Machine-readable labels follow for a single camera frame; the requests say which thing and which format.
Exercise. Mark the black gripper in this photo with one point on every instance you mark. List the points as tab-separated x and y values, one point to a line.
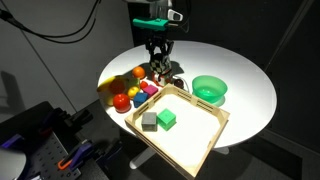
159	36

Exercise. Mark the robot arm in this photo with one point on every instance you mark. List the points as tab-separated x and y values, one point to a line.
159	7

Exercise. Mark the magenta block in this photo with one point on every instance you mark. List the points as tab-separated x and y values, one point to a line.
151	90

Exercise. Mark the light green block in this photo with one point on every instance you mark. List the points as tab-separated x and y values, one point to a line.
134	82

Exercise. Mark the blue block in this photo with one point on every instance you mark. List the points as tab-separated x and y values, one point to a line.
140	99

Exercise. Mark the orange block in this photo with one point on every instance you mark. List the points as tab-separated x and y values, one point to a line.
117	86

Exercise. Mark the grey block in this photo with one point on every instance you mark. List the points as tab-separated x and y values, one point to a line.
148	120

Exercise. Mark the wooden tray with slotted sides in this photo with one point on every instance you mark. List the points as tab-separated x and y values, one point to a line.
188	141

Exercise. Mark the orange-edged soft cube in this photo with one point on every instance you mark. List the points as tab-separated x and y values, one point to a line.
162	80

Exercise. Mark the orange fruit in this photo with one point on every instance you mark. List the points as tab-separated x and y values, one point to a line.
138	72

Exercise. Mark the small red toy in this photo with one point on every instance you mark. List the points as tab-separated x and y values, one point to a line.
143	84

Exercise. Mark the white-edged black wrist device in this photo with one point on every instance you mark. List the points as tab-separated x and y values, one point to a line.
175	15

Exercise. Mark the yellow toy apple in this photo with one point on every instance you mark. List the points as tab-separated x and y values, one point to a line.
132	92

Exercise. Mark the green plastic bowl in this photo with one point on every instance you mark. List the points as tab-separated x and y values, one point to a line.
209	87

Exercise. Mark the red tomato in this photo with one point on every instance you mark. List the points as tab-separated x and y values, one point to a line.
121	102

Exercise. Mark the yellow banana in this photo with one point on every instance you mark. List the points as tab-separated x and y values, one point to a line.
106	85

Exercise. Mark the yellow lemon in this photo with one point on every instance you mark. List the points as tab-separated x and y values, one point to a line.
109	100

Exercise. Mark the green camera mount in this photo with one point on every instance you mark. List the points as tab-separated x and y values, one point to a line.
150	23

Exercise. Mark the silver metal bracket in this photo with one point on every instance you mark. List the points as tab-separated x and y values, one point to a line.
11	141

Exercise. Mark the grey metal base plate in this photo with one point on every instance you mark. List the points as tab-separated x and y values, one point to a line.
10	165

